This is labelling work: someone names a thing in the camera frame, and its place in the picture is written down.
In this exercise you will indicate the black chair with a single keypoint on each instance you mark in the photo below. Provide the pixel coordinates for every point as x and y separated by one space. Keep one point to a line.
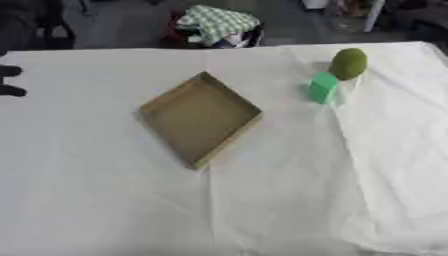
35 23

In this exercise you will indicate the tan cardboard box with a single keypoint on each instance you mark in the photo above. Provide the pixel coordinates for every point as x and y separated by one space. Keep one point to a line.
200 119

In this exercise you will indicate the green rectangular block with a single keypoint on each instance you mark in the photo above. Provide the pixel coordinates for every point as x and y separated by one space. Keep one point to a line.
322 88

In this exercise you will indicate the green white checked cloth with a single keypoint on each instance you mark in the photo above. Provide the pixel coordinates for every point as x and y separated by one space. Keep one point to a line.
217 22

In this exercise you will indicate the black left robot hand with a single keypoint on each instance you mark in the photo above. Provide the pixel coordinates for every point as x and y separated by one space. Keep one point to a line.
9 71

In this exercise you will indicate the white post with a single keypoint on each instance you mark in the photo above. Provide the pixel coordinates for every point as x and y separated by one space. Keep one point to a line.
374 15

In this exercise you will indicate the olive green toy fruit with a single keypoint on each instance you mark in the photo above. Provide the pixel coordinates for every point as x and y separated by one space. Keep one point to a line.
348 63

